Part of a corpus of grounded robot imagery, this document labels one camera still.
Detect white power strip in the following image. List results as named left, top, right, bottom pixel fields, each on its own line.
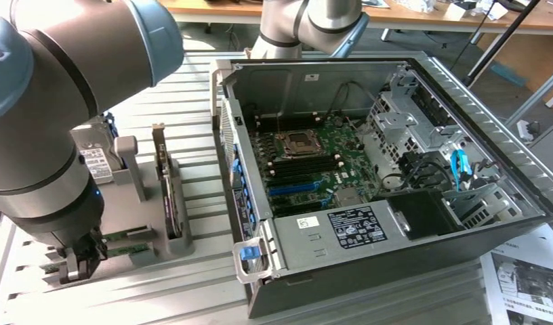
left=516, top=120, right=544, bottom=142

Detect wooden desk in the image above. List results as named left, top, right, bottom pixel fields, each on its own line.
left=165, top=0, right=553, bottom=43

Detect blue card retainer clips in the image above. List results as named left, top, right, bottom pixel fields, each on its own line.
left=230, top=158, right=262, bottom=231

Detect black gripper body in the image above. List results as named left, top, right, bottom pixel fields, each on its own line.
left=6, top=198, right=108, bottom=258

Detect black expansion slot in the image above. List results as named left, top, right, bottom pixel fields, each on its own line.
left=274, top=202, right=328, bottom=218

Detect CPU socket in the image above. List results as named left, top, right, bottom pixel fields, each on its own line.
left=274, top=130, right=326, bottom=158

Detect blue expansion slot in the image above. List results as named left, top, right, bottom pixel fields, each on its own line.
left=267, top=181, right=319, bottom=198

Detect blue flat object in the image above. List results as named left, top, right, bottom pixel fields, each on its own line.
left=488, top=62, right=529, bottom=87

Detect silver hard disk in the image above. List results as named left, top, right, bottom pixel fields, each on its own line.
left=70, top=113, right=124, bottom=186

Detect black open PC case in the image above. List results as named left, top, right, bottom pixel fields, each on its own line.
left=211, top=50, right=553, bottom=320

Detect clear handle with blue latch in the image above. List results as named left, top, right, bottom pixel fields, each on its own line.
left=232, top=236, right=278, bottom=284

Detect black plastic cover box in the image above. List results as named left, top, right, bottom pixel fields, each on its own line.
left=387, top=190, right=465, bottom=240

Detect green motherboard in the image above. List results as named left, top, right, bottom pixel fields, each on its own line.
left=248, top=116, right=387, bottom=218

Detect black graphics card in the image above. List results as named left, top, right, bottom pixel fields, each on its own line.
left=151, top=122, right=188, bottom=242

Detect silver metal disk bay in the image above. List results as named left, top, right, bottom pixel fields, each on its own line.
left=366, top=90, right=467, bottom=162

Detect black tripod pole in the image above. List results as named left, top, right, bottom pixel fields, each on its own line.
left=461, top=0, right=536, bottom=85

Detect black wire bundle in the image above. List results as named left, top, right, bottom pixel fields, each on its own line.
left=382, top=158, right=450, bottom=194

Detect small white box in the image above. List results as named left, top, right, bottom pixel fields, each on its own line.
left=445, top=3, right=470, bottom=20

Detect printed instruction paper sheet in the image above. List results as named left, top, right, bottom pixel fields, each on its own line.
left=479, top=233, right=553, bottom=325

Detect grey cabinet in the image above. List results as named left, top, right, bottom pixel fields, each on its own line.
left=526, top=116, right=553, bottom=167

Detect black RAM slot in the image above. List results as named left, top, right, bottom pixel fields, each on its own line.
left=270, top=162, right=344, bottom=178
left=267, top=152, right=342, bottom=167
left=267, top=156, right=342, bottom=171
left=270, top=159, right=344, bottom=175

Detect blue wire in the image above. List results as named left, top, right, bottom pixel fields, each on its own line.
left=450, top=148, right=475, bottom=193

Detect grey parts rack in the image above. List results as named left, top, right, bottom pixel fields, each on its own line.
left=40, top=135, right=196, bottom=292

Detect silver power supply unit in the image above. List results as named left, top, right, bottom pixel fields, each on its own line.
left=260, top=199, right=398, bottom=277

